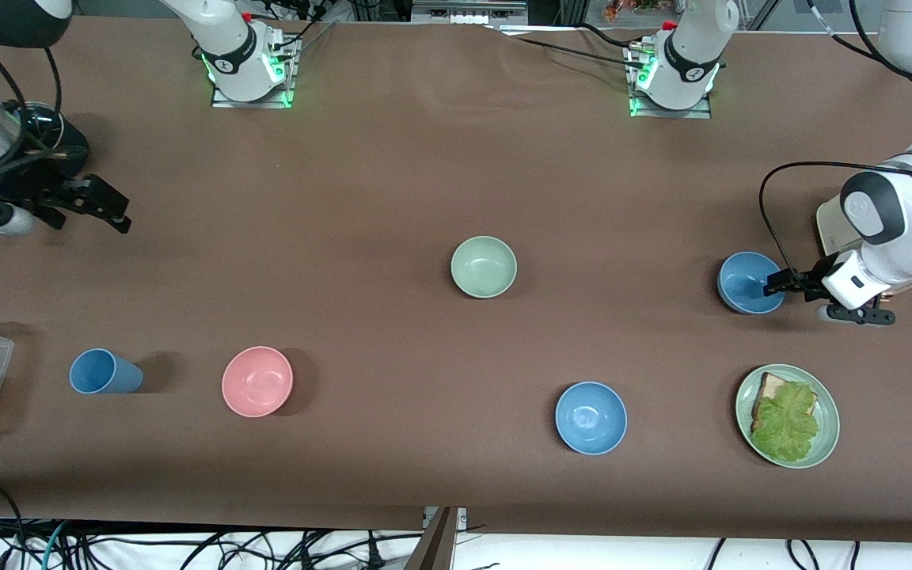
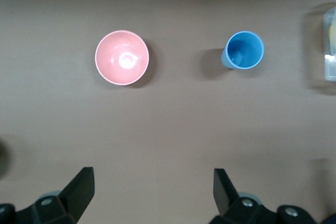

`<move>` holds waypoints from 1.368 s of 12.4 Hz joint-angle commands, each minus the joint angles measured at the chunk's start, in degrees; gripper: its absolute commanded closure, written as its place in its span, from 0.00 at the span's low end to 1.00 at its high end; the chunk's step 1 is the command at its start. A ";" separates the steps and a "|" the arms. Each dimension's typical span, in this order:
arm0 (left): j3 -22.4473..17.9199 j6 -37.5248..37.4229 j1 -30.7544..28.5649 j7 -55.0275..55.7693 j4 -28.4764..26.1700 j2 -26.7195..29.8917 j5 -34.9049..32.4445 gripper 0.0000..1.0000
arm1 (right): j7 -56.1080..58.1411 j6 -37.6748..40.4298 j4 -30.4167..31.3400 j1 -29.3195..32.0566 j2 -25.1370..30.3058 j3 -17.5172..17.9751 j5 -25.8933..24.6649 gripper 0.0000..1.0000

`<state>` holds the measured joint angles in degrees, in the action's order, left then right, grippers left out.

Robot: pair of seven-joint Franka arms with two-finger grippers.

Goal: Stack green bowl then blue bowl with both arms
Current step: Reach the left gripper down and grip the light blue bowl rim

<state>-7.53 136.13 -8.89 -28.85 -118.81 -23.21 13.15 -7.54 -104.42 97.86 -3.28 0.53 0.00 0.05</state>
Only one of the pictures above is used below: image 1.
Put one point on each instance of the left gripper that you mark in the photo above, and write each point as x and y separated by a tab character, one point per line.
806	281

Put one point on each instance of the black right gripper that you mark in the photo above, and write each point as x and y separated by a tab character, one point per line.
51	192

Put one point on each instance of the blue bowl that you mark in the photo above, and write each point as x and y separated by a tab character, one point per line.
590	418
741	285

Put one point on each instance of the pale green bowl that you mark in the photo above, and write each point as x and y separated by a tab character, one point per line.
484	267

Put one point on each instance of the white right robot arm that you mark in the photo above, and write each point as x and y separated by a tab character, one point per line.
226	39

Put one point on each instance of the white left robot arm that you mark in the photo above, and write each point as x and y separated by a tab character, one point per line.
899	214

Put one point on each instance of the pink bowl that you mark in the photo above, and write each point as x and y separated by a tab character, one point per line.
258	381

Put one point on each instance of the white toaster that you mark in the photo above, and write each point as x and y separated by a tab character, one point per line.
830	229

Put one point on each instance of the white bread slice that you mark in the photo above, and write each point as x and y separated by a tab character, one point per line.
773	385

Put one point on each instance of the pale green plate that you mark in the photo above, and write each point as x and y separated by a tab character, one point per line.
830	419

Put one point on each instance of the green lettuce leaf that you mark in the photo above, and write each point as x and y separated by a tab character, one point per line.
784	423

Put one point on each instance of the blue plastic cup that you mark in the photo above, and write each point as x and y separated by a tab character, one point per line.
104	372

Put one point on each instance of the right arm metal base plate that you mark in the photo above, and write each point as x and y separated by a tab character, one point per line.
250	104

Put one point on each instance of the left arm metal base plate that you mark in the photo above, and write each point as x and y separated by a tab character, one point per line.
670	113

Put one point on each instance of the grey network switch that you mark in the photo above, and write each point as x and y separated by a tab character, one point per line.
468	12

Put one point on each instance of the grey metal post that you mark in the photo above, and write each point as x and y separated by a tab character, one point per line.
436	546

